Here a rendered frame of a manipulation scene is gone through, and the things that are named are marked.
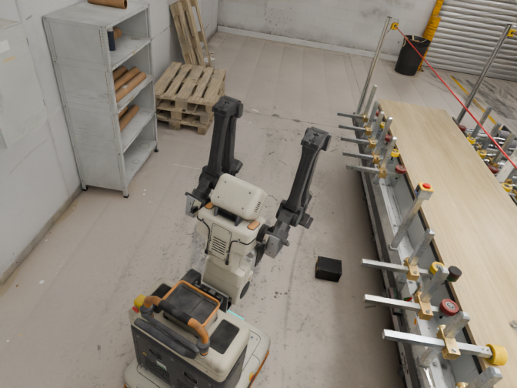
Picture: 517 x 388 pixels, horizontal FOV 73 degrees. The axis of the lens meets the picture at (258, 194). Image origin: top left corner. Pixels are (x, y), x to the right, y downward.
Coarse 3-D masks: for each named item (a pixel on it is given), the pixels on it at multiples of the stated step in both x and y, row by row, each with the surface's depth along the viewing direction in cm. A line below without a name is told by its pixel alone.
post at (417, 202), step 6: (414, 204) 204; (420, 204) 203; (414, 210) 206; (408, 216) 210; (414, 216) 209; (402, 222) 216; (408, 222) 212; (402, 228) 215; (408, 228) 215; (396, 234) 222; (402, 234) 218; (396, 240) 222; (390, 246) 228; (396, 246) 225
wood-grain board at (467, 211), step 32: (416, 128) 334; (448, 128) 343; (416, 160) 285; (448, 160) 292; (480, 160) 299; (448, 192) 253; (480, 192) 259; (448, 224) 225; (480, 224) 229; (512, 224) 234; (448, 256) 201; (480, 256) 205; (512, 256) 208; (480, 288) 186; (512, 288) 189; (480, 320) 169; (512, 352) 158; (512, 384) 146
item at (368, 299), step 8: (368, 296) 177; (376, 296) 177; (376, 304) 177; (384, 304) 176; (392, 304) 175; (400, 304) 175; (408, 304) 176; (416, 304) 177; (432, 312) 176; (440, 312) 175
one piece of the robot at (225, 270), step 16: (208, 208) 156; (208, 224) 154; (224, 224) 151; (240, 224) 152; (256, 224) 153; (208, 240) 159; (224, 240) 154; (240, 240) 150; (256, 240) 156; (208, 256) 178; (224, 256) 158; (240, 256) 165; (208, 272) 180; (224, 272) 175; (240, 272) 173; (224, 288) 181; (240, 288) 177
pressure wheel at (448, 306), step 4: (444, 300) 175; (448, 300) 175; (440, 304) 175; (444, 304) 173; (448, 304) 174; (452, 304) 174; (456, 304) 174; (440, 308) 175; (444, 308) 172; (448, 308) 172; (452, 308) 172; (456, 308) 172; (444, 312) 173; (448, 312) 171; (452, 312) 170; (456, 312) 171; (440, 316) 179
